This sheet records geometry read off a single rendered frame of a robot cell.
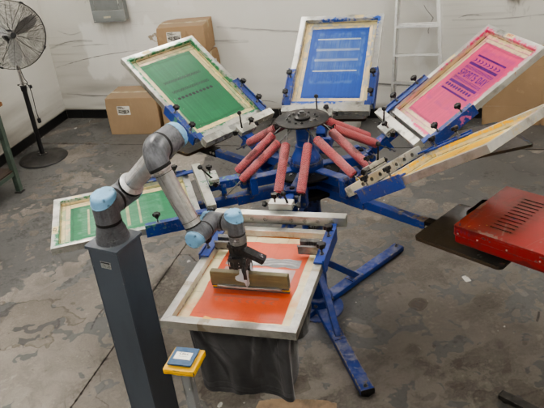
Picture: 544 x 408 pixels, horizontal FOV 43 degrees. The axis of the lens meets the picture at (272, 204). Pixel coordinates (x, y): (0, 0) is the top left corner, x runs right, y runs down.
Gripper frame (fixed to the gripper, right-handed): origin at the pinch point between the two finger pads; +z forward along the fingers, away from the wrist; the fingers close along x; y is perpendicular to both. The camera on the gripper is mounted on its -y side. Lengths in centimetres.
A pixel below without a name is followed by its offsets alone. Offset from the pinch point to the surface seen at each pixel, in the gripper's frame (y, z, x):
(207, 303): 16.6, 4.3, 11.8
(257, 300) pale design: -4.4, 4.9, 6.9
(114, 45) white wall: 296, 6, -444
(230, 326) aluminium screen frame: -0.4, 1.0, 29.9
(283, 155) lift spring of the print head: 6, -19, -91
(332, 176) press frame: -17, -1, -101
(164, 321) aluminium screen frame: 28.4, 0.6, 29.9
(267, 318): -12.3, 5.1, 18.2
